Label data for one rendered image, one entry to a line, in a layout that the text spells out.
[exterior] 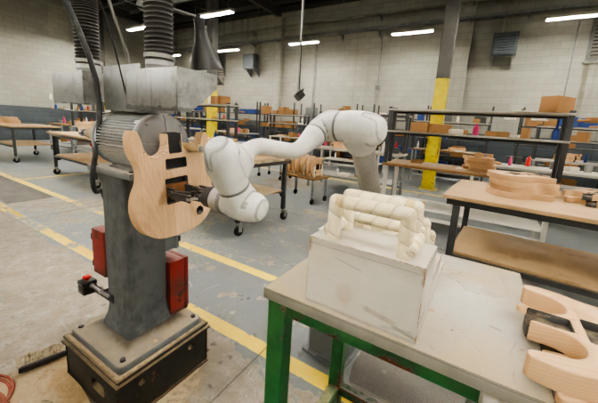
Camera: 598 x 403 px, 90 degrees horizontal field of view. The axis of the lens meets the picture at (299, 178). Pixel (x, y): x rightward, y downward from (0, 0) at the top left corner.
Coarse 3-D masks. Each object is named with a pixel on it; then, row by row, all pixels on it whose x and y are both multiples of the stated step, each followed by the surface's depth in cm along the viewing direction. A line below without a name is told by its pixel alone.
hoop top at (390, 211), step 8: (336, 200) 69; (344, 200) 68; (352, 200) 67; (360, 200) 67; (368, 200) 66; (344, 208) 69; (352, 208) 67; (360, 208) 66; (368, 208) 65; (376, 208) 64; (384, 208) 64; (392, 208) 63; (400, 208) 62; (408, 208) 62; (384, 216) 64; (392, 216) 63; (400, 216) 62; (408, 216) 61; (416, 216) 61
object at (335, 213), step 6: (330, 204) 70; (330, 210) 70; (336, 210) 70; (330, 216) 71; (336, 216) 70; (330, 222) 71; (336, 222) 70; (330, 228) 71; (336, 228) 71; (330, 234) 71; (336, 234) 71
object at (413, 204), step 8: (344, 192) 77; (352, 192) 76; (360, 192) 75; (368, 192) 75; (376, 200) 73; (384, 200) 72; (392, 200) 71; (400, 200) 70; (408, 200) 69; (416, 200) 69; (416, 208) 68
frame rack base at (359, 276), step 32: (320, 256) 72; (352, 256) 68; (384, 256) 64; (416, 256) 65; (320, 288) 73; (352, 288) 69; (384, 288) 64; (416, 288) 61; (384, 320) 65; (416, 320) 62
